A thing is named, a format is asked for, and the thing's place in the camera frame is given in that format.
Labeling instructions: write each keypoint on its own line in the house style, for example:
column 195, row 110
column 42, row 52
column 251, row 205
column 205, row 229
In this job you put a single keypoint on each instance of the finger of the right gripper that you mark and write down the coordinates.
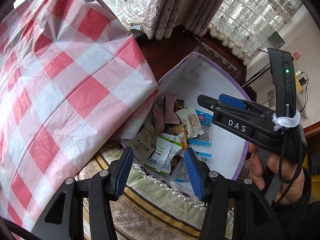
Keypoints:
column 252, row 109
column 232, row 101

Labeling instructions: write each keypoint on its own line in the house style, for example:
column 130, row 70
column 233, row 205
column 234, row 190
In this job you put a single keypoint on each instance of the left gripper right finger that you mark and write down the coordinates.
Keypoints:
column 196, row 172

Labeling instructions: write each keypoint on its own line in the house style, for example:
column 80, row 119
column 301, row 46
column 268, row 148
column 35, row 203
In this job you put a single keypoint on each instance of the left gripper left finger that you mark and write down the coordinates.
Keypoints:
column 122, row 171

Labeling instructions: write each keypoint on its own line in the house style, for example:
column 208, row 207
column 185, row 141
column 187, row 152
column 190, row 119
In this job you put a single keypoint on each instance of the blue clear seed snack bag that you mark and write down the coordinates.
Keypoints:
column 181, row 174

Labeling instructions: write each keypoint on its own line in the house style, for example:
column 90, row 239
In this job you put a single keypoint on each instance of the white green barcode packet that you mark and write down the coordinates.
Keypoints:
column 160, row 159

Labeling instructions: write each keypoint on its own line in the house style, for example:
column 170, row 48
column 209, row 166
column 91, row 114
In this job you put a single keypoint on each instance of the white nut snack packet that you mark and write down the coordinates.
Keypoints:
column 190, row 120

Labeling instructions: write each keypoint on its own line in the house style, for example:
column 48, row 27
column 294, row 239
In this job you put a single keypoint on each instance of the white purple storage box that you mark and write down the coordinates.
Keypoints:
column 196, row 75

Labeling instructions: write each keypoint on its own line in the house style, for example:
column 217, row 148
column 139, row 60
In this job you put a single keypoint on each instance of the pink snack packet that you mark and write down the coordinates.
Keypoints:
column 170, row 116

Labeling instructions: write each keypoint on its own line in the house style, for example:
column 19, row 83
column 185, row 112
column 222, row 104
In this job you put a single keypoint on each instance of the dark wooden side table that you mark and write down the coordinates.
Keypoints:
column 165, row 54

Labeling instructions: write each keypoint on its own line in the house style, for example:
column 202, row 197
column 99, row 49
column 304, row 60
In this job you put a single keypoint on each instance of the white lace curtain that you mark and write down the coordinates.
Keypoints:
column 237, row 23

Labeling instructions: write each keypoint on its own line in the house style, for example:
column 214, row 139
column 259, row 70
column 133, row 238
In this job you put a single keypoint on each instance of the red white checkered tablecloth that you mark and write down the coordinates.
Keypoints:
column 71, row 77

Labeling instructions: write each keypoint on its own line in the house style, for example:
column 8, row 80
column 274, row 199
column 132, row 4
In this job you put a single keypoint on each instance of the pink curtain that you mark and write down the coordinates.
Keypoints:
column 162, row 16

